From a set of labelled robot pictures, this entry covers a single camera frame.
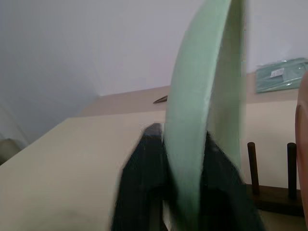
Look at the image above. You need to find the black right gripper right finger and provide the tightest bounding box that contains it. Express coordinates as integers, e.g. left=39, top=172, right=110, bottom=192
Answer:
left=198, top=129, right=265, bottom=231

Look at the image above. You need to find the dark wooden dish rack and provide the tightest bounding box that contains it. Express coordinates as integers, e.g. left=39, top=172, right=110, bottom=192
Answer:
left=245, top=141, right=304, bottom=217

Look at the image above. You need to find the green plate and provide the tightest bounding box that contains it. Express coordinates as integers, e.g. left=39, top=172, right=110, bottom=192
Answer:
left=163, top=0, right=247, bottom=231

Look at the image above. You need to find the green packaged cloth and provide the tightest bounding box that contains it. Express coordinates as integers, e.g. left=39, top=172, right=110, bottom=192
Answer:
left=254, top=57, right=308, bottom=94

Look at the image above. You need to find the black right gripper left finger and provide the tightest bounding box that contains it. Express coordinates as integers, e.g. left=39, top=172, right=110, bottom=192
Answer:
left=111, top=122, right=179, bottom=231

